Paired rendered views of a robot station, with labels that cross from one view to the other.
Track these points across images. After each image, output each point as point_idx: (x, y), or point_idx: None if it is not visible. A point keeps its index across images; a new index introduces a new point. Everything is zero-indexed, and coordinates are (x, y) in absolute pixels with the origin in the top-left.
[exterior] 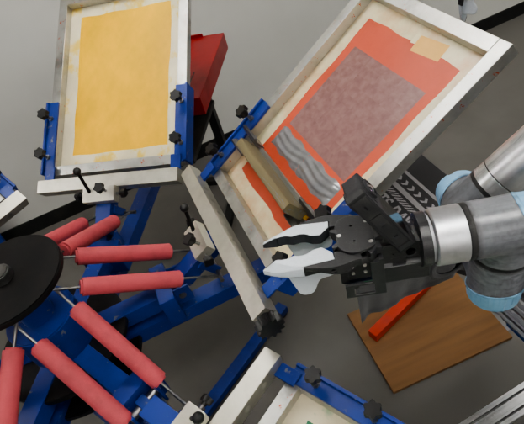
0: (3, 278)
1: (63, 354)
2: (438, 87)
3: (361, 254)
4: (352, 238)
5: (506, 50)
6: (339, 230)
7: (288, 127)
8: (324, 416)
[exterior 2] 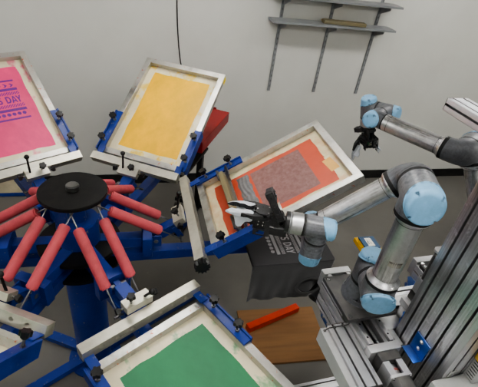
0: (74, 188)
1: (89, 239)
2: (327, 183)
3: (263, 216)
4: (262, 210)
5: (360, 177)
6: (258, 206)
7: (248, 176)
8: (211, 324)
